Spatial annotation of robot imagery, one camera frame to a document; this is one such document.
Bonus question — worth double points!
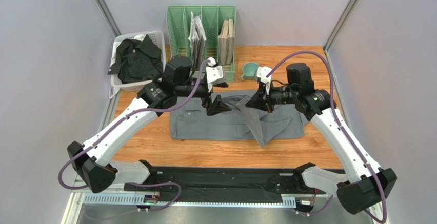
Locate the grey long sleeve shirt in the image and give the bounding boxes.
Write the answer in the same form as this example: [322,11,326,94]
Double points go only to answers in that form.
[170,90,308,147]

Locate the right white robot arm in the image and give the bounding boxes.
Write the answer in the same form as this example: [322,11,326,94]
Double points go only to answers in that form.
[246,63,397,214]

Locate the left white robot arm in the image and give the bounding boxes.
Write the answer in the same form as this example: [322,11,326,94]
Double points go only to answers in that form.
[67,55,230,193]

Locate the teal cup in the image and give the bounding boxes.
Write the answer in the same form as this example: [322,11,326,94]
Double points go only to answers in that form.
[240,62,259,80]

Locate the brown books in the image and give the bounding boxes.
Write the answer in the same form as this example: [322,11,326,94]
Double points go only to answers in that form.
[217,18,235,65]

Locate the grey magazines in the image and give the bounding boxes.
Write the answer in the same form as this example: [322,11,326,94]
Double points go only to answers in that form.
[188,12,207,70]

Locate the green file organizer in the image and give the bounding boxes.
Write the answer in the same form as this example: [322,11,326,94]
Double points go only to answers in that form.
[166,5,236,83]

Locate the black striped shirt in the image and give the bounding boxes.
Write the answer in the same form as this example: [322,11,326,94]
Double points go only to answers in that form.
[108,34,163,84]

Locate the white laundry basket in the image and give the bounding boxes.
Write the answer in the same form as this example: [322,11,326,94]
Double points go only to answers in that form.
[108,31,166,96]

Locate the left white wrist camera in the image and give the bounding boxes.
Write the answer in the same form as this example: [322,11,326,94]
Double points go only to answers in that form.
[206,57,226,93]

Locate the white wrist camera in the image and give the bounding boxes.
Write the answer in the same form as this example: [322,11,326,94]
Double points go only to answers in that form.
[206,57,226,93]
[254,66,272,95]

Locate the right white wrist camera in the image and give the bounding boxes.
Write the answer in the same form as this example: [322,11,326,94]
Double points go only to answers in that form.
[254,66,272,95]

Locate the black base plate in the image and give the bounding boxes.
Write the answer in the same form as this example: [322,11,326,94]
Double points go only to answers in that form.
[124,166,324,203]

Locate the aluminium frame rail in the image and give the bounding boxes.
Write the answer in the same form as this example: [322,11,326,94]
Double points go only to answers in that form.
[70,169,381,208]

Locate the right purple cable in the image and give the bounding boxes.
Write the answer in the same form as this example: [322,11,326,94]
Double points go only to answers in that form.
[265,50,388,224]

